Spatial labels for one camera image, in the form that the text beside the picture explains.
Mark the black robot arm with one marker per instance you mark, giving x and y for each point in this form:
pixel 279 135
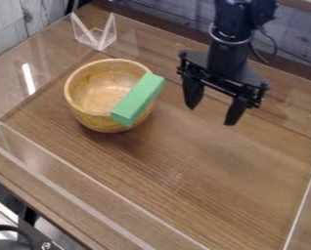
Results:
pixel 221 69

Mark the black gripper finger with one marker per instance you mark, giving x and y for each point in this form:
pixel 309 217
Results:
pixel 236 110
pixel 193 92

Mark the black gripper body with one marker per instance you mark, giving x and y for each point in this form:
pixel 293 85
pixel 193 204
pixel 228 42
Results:
pixel 244 84

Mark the black table leg bracket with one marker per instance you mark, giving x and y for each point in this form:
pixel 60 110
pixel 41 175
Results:
pixel 44 235

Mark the green rectangular block stick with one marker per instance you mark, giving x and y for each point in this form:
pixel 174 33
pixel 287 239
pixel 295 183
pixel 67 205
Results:
pixel 137 99

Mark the wooden bowl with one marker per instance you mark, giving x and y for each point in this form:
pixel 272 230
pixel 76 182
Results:
pixel 95 87

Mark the clear acrylic tray wall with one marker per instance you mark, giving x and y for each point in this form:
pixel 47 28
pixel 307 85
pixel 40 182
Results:
pixel 102 219

